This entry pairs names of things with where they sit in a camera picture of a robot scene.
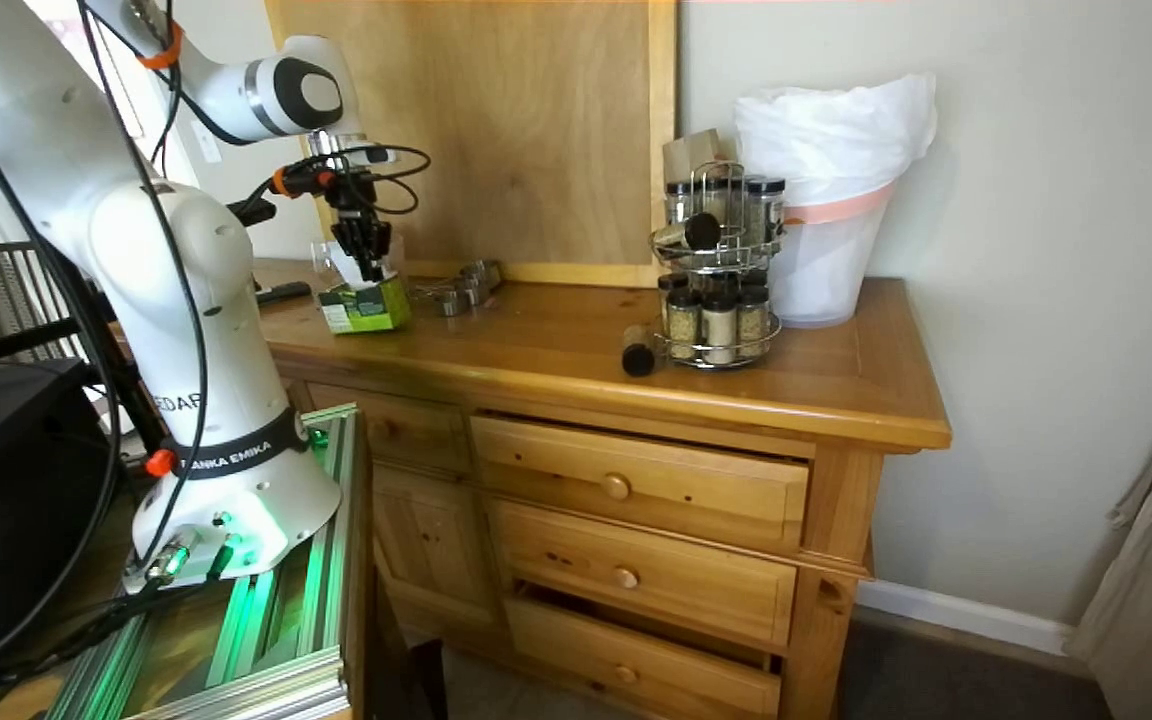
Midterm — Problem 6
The bottom wooden drawer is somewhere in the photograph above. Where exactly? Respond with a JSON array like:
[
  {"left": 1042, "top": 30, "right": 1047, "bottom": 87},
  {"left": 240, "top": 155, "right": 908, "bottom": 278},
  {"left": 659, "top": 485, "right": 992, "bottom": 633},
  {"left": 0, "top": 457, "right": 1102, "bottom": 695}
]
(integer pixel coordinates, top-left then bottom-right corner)
[{"left": 503, "top": 601, "right": 786, "bottom": 720}]

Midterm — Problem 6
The wooden drawer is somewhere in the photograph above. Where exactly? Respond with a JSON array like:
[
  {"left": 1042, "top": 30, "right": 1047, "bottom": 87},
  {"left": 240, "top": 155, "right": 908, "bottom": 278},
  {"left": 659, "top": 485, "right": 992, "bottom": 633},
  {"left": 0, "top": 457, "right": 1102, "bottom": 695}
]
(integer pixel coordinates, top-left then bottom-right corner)
[
  {"left": 503, "top": 601, "right": 786, "bottom": 720},
  {"left": 492, "top": 500, "right": 794, "bottom": 653},
  {"left": 473, "top": 416, "right": 809, "bottom": 554}
]

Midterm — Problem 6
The black box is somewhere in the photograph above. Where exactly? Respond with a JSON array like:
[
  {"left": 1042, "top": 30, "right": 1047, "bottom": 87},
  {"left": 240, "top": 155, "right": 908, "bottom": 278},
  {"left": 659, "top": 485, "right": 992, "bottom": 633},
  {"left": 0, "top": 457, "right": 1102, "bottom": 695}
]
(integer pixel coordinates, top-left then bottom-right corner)
[{"left": 0, "top": 361, "right": 111, "bottom": 643}]

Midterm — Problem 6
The wooden dresser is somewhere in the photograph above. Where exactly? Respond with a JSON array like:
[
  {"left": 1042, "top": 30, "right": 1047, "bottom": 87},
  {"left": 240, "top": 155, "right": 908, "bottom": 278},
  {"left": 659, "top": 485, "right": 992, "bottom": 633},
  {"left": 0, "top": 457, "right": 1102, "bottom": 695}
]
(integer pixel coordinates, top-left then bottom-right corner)
[{"left": 263, "top": 281, "right": 953, "bottom": 720}]

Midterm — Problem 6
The middle wooden drawer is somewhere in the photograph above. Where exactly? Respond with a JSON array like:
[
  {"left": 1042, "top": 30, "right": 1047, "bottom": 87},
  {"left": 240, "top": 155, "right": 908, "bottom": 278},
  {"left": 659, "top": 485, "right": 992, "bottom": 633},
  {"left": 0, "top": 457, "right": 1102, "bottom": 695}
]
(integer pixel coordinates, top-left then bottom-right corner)
[{"left": 492, "top": 500, "right": 794, "bottom": 653}]

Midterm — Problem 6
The medium steel measuring cup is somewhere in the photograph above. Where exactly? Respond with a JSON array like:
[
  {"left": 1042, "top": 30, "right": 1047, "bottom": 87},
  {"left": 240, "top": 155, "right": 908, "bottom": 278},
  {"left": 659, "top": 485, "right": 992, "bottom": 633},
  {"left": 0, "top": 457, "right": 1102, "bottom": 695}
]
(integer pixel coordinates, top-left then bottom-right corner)
[{"left": 450, "top": 274, "right": 485, "bottom": 309}]

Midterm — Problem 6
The brown paper bag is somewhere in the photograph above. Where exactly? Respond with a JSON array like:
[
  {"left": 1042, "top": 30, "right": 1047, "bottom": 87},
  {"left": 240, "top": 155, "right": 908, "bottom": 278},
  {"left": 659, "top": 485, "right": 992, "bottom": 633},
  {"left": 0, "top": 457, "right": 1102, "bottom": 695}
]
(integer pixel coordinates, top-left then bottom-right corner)
[{"left": 662, "top": 127, "right": 735, "bottom": 179}]

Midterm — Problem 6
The small steel measuring cup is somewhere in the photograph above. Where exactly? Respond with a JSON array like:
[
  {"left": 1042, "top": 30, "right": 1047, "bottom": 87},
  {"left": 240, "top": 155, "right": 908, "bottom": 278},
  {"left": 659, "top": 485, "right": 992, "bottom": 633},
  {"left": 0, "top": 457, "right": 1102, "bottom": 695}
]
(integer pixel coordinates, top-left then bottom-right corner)
[{"left": 473, "top": 259, "right": 503, "bottom": 292}]

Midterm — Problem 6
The clear plastic pitcher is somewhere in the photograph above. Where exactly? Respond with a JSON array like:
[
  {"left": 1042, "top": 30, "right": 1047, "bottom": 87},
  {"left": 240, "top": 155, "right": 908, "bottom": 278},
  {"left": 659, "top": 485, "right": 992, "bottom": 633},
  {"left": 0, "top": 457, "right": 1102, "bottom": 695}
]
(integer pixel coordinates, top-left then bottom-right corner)
[{"left": 316, "top": 238, "right": 349, "bottom": 284}]

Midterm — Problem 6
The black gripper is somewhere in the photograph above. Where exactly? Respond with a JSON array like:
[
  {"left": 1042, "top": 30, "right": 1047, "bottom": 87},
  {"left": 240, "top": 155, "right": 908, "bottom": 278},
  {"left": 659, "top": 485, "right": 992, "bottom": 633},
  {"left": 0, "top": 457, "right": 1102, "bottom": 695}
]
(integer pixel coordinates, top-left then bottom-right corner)
[{"left": 318, "top": 163, "right": 391, "bottom": 289}]

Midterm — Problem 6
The green tea box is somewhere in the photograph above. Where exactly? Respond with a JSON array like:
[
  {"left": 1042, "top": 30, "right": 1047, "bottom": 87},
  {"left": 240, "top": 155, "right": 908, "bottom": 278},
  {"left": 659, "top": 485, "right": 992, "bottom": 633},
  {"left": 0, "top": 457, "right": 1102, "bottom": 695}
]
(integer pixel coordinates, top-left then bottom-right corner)
[{"left": 318, "top": 281, "right": 413, "bottom": 336}]

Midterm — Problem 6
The rotating spice rack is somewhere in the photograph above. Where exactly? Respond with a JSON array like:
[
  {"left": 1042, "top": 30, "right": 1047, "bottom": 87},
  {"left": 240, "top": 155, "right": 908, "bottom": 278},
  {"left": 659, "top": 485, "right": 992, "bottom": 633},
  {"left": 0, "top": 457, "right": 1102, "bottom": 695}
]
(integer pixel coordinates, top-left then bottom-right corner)
[{"left": 653, "top": 163, "right": 782, "bottom": 374}]

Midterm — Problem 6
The white trash bin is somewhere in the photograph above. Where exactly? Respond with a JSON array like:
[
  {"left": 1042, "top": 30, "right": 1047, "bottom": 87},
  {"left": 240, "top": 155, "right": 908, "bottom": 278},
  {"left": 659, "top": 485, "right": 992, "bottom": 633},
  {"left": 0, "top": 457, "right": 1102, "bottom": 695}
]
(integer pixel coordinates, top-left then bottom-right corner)
[{"left": 730, "top": 74, "right": 938, "bottom": 328}]

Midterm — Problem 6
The fallen spice jar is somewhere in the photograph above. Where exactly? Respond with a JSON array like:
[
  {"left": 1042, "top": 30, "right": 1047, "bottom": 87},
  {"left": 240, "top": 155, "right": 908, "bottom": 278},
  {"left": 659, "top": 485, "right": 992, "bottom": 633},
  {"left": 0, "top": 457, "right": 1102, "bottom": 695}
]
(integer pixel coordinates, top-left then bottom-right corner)
[{"left": 621, "top": 328, "right": 659, "bottom": 375}]

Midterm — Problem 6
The large plywood board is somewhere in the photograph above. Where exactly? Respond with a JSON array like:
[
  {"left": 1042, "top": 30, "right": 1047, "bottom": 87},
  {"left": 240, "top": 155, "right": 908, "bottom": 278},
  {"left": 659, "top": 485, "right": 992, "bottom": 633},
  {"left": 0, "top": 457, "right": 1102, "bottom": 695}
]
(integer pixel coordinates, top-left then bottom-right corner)
[{"left": 263, "top": 0, "right": 679, "bottom": 289}]

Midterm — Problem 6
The top wooden drawer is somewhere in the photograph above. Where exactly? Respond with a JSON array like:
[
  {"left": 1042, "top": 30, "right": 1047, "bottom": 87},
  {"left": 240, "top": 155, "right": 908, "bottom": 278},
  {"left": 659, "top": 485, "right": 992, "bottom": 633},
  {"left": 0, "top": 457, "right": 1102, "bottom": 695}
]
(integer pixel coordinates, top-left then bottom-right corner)
[{"left": 473, "top": 416, "right": 809, "bottom": 554}]

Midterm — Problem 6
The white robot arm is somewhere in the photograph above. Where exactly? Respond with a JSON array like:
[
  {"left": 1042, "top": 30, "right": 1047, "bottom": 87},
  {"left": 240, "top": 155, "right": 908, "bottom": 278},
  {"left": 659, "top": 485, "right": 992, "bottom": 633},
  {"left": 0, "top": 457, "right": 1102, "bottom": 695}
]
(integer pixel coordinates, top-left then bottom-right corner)
[{"left": 0, "top": 0, "right": 338, "bottom": 584}]

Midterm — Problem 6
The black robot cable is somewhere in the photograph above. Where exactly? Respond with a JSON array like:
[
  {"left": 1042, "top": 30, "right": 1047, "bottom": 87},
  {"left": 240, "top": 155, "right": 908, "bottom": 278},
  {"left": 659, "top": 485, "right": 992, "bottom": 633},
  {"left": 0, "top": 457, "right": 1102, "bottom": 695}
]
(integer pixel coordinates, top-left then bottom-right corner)
[{"left": 0, "top": 0, "right": 434, "bottom": 686}]

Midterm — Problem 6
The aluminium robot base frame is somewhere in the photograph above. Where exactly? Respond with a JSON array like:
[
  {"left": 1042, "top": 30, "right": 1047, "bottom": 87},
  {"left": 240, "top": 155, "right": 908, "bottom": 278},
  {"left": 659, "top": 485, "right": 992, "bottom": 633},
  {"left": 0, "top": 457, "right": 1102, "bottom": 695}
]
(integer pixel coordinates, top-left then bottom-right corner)
[{"left": 44, "top": 405, "right": 362, "bottom": 720}]

